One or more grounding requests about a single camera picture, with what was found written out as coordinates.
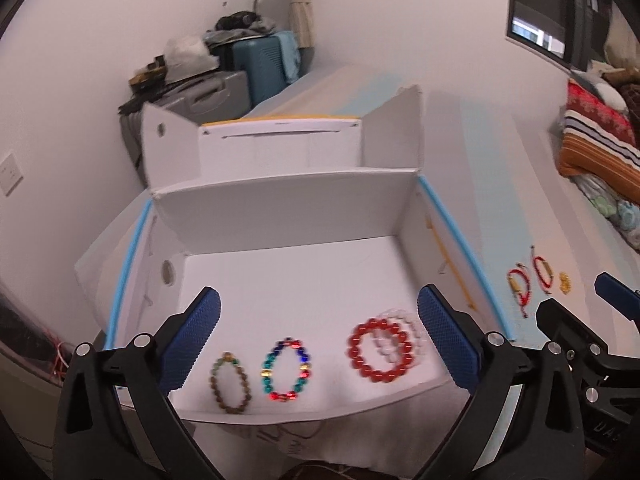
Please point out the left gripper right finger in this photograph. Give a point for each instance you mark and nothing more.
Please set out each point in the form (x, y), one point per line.
(455, 335)

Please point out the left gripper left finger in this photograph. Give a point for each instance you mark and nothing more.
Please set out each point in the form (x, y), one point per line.
(183, 336)

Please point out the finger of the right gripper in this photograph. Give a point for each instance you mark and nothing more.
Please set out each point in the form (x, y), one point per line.
(622, 298)

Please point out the floral quilt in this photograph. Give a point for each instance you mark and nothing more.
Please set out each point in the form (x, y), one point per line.
(621, 213)

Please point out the striped orange pillow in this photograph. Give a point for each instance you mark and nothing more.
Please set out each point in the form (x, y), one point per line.
(598, 140)

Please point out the striped bed sheet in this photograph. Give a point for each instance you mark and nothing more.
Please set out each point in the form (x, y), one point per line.
(474, 158)

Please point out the blue yellow cardboard box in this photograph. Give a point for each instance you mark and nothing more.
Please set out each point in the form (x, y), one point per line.
(306, 227)

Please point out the brown fur blanket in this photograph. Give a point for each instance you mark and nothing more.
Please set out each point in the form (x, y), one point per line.
(627, 83)

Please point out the grey suitcase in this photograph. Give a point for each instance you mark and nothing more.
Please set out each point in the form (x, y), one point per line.
(212, 97)

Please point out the white plastic bag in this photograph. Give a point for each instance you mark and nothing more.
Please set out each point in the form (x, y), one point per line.
(187, 57)

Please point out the teal suitcase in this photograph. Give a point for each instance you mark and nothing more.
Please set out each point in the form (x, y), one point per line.
(271, 63)

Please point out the dark window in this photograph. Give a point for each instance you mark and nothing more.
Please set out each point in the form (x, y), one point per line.
(570, 32)

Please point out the dark clothes pile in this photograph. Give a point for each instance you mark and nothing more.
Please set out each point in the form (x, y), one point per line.
(237, 26)

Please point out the beige curtain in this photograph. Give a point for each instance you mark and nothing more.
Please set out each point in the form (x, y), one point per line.
(302, 22)

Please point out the white wall socket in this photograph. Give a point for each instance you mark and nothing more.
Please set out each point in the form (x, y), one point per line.
(10, 174)

